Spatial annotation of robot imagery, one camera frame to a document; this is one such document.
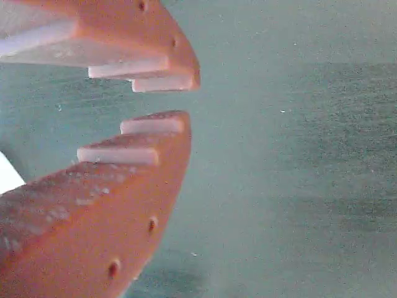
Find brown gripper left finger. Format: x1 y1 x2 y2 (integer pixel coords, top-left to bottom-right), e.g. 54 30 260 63
0 110 192 298

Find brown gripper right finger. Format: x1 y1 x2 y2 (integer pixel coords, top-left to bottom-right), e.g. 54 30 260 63
0 0 202 93

